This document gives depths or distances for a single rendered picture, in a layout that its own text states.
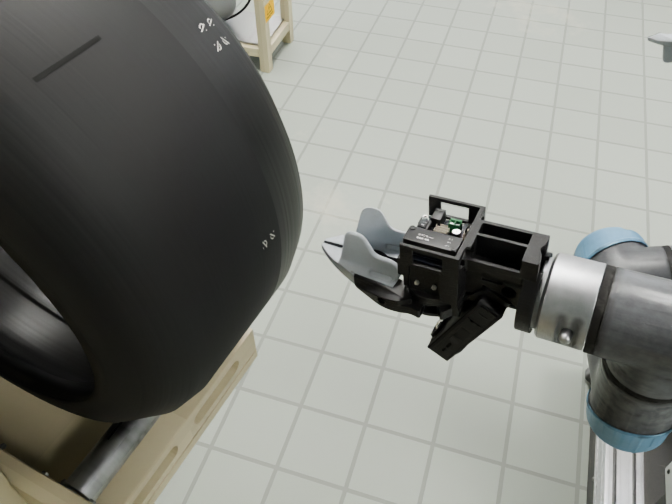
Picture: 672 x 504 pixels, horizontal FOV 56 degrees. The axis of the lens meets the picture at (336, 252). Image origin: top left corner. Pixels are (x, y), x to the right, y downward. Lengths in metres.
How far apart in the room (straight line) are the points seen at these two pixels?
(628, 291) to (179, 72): 0.41
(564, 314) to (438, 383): 1.48
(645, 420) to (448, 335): 0.18
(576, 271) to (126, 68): 0.40
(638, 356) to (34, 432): 0.86
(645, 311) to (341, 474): 1.40
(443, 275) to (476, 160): 2.22
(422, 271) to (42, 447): 0.70
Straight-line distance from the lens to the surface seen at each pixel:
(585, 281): 0.53
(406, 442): 1.88
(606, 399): 0.61
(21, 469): 0.89
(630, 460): 1.75
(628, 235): 0.72
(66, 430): 1.07
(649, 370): 0.55
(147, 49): 0.59
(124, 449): 0.90
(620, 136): 3.07
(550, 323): 0.53
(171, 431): 0.95
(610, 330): 0.53
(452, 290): 0.54
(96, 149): 0.53
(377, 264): 0.58
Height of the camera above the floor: 1.69
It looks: 48 degrees down
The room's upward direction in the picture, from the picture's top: straight up
